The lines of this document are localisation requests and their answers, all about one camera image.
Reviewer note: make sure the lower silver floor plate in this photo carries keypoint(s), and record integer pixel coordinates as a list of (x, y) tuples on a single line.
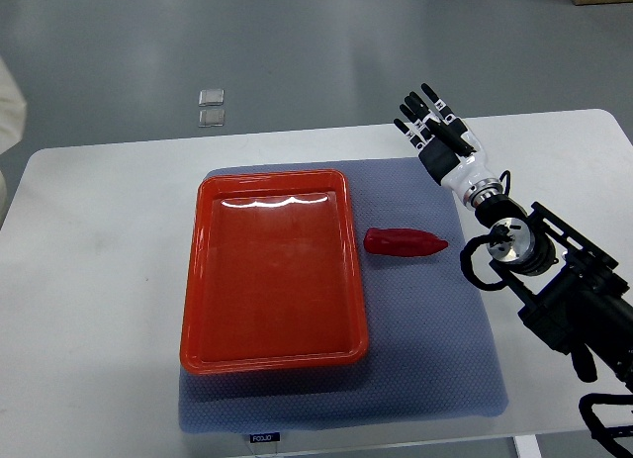
[(213, 117)]

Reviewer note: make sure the silver floor plate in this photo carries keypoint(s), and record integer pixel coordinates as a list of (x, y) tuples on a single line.
[(211, 97), (213, 117)]

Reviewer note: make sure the upper silver floor plate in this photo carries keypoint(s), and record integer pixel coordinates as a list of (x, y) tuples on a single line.
[(211, 97)]

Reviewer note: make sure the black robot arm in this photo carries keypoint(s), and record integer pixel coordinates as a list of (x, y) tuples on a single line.
[(572, 298)]

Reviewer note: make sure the black mat label tag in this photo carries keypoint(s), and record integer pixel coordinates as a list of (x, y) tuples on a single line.
[(266, 437)]

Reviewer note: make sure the white cloth at left edge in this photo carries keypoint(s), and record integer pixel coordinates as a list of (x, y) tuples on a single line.
[(13, 110)]

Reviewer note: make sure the blue-grey cushion mat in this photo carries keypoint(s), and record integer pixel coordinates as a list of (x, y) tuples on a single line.
[(431, 350)]

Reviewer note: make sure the red plastic tray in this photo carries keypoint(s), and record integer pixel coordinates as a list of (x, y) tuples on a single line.
[(274, 279)]

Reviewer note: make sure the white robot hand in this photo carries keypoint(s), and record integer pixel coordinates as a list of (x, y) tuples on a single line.
[(450, 152)]

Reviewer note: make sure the red pepper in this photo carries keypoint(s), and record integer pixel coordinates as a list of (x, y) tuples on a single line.
[(403, 242)]

